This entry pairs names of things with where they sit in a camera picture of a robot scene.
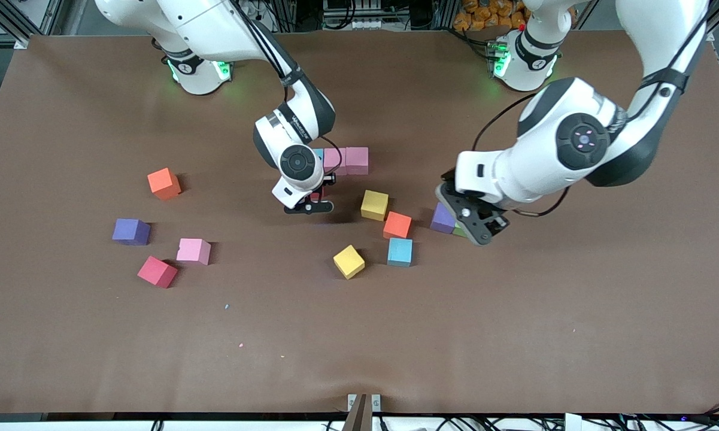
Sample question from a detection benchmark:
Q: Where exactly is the pink foam cube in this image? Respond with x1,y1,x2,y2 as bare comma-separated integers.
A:
176,238,212,266
346,147,370,176
324,148,348,177

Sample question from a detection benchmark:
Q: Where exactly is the yellow foam cube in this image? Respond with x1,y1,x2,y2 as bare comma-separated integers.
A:
360,190,389,221
333,244,366,280

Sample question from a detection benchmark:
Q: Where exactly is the purple foam cube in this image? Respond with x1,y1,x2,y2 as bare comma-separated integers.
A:
430,202,456,235
112,218,151,247

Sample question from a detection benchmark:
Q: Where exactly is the orange foam cube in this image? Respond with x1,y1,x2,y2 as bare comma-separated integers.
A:
383,211,412,240
147,168,182,201

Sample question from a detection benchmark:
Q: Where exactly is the brown table cover sheet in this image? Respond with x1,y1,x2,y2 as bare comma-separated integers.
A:
0,29,719,415

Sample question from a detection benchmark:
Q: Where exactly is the bag of orange lumps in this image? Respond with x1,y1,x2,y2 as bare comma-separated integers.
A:
453,0,526,32

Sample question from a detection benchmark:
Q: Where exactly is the camera mount post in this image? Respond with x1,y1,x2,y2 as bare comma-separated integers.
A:
342,393,382,431

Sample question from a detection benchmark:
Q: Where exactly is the silver aluminium frame strut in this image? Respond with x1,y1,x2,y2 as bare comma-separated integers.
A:
0,0,32,50
694,0,719,43

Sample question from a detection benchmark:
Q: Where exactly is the white table frame rail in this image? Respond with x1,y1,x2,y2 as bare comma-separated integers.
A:
0,413,719,431

